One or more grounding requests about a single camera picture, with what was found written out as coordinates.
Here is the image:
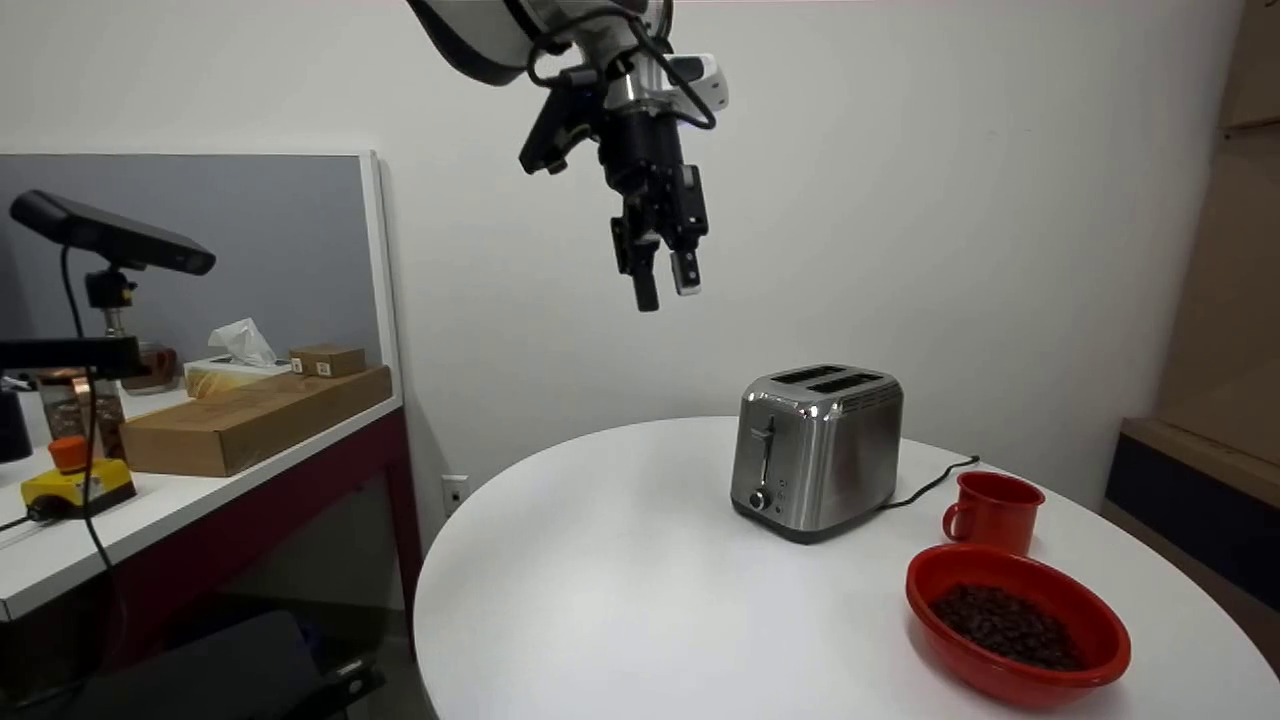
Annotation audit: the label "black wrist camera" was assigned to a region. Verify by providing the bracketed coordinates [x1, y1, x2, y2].
[517, 71, 611, 180]

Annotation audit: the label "small brown cardboard box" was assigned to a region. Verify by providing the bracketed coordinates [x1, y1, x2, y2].
[292, 343, 372, 381]

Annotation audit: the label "silver two-slot toaster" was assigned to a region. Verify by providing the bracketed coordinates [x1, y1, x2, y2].
[730, 360, 910, 548]

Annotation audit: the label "black camera cable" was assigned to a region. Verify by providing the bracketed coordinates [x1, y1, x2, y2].
[55, 244, 120, 575]

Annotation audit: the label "yellow toy car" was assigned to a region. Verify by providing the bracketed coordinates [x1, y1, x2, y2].
[16, 431, 142, 524]

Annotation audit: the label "black toaster power cord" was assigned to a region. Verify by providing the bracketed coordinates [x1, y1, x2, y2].
[881, 453, 983, 517]

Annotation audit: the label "wooden cabinet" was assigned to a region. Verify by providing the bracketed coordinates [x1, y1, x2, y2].
[1101, 0, 1280, 615]

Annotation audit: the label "red plastic mug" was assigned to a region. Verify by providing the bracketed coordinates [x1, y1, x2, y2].
[942, 470, 1048, 560]

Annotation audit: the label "grey partition panel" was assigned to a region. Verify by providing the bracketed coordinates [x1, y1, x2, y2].
[0, 153, 392, 372]

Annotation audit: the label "white side desk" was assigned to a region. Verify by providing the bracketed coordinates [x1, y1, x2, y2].
[0, 385, 429, 683]

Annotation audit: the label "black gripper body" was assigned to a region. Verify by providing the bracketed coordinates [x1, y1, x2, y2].
[595, 99, 713, 256]

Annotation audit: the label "dark coffee beans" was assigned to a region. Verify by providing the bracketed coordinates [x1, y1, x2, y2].
[930, 582, 1090, 675]

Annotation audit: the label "red bowl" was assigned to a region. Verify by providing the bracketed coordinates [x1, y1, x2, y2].
[903, 542, 1138, 714]

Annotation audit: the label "tissue box with white tissue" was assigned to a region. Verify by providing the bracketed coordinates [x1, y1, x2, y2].
[180, 317, 307, 401]

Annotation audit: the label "brown patterned carton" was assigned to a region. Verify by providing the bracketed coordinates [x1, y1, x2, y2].
[37, 365, 133, 463]

